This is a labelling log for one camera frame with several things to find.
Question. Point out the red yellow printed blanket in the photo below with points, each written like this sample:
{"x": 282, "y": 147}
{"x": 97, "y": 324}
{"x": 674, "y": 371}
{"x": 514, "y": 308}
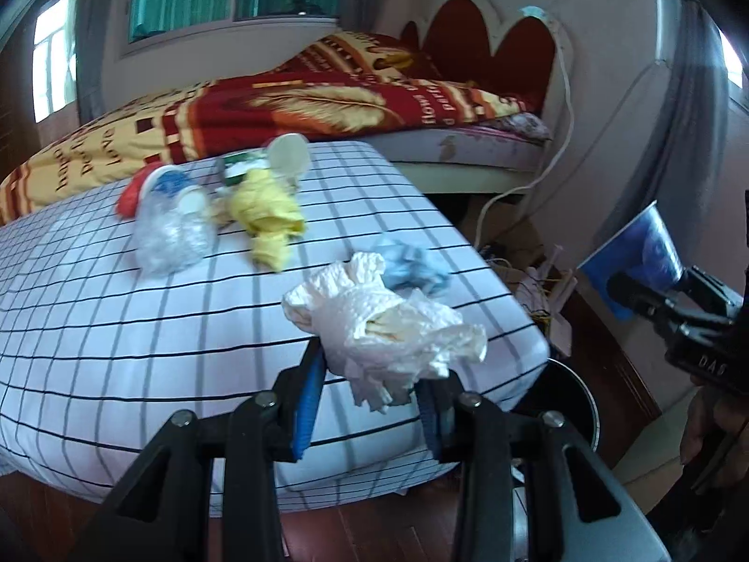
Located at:
{"x": 263, "y": 105}

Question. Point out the red and white paper cup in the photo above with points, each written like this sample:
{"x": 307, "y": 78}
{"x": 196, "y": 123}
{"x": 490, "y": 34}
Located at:
{"x": 130, "y": 202}

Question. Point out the white round lid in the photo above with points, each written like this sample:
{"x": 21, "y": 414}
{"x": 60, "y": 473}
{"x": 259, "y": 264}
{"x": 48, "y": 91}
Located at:
{"x": 289, "y": 155}

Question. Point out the blue crumpled paper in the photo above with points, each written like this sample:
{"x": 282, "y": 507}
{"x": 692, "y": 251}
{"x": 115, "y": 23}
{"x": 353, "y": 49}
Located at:
{"x": 409, "y": 266}

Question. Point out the white tissue paper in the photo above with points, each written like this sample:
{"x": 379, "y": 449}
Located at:
{"x": 398, "y": 333}

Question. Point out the grey curtain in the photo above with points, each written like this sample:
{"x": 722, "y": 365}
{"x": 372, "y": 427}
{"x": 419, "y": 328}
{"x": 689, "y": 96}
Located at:
{"x": 696, "y": 105}

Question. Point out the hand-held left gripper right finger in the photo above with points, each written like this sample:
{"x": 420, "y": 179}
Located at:
{"x": 436, "y": 424}

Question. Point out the white bed mattress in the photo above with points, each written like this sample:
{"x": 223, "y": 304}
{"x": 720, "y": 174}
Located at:
{"x": 468, "y": 140}

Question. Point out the clear plastic bag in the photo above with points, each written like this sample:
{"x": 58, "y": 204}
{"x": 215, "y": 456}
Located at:
{"x": 169, "y": 237}

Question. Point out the person's right hand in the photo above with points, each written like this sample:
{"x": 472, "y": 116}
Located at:
{"x": 699, "y": 427}

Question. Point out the bright side window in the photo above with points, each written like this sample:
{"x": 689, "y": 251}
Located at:
{"x": 52, "y": 64}

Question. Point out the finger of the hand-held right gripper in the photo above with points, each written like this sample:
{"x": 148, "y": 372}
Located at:
{"x": 709, "y": 285}
{"x": 631, "y": 292}

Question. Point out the red bed headboard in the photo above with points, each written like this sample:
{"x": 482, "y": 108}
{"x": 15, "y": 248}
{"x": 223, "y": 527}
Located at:
{"x": 462, "y": 41}

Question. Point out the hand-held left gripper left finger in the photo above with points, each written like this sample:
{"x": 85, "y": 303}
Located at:
{"x": 307, "y": 407}

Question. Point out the white bed frame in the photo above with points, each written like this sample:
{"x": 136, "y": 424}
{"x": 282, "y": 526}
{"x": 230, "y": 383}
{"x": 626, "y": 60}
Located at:
{"x": 468, "y": 180}

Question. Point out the yellow crumpled cloth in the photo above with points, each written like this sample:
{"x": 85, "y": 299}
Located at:
{"x": 263, "y": 211}

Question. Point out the black trash bin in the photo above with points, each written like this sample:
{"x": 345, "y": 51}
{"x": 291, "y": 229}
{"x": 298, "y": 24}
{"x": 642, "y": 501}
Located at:
{"x": 562, "y": 398}

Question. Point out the light blue cloth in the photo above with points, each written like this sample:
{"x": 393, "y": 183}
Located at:
{"x": 533, "y": 11}

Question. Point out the green packet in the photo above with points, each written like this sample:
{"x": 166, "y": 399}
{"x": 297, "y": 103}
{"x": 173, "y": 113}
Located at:
{"x": 240, "y": 164}

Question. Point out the blue and white paper cup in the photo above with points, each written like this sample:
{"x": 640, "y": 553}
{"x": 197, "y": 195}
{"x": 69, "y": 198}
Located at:
{"x": 169, "y": 184}

